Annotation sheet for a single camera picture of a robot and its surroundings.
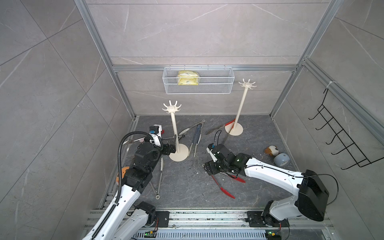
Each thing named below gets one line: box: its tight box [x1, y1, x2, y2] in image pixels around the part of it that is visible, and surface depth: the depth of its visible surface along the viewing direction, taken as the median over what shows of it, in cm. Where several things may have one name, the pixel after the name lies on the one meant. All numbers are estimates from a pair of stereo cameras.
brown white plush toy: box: [264, 145, 279, 156], surface depth 99 cm
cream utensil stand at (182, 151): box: [162, 100, 189, 162], surface depth 84 cm
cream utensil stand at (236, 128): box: [224, 78, 257, 136], surface depth 103 cm
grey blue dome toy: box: [273, 153, 291, 167], surface depth 90 cm
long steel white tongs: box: [149, 157, 164, 200], surface depth 85 cm
